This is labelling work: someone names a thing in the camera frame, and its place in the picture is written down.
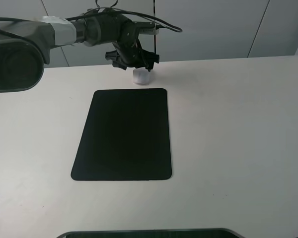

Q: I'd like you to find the white computer mouse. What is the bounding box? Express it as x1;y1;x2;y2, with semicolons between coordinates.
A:
132;68;151;85

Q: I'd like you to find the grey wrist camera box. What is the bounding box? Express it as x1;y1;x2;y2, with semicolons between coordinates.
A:
134;22;159;35

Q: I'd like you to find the black cable bundle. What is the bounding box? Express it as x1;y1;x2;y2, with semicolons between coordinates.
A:
64;0;183;33

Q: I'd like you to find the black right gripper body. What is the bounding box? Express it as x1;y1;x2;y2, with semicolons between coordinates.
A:
113;15;143;64

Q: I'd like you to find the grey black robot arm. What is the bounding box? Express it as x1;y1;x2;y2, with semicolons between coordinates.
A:
0;10;159;93

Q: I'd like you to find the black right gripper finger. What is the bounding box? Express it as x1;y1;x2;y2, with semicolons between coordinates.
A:
105;51;127;70
141;50;160;72

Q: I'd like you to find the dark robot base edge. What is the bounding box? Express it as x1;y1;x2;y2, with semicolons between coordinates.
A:
58;228;242;238

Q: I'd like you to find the black mouse pad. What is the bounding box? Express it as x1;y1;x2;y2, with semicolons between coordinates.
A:
71;88;172;181

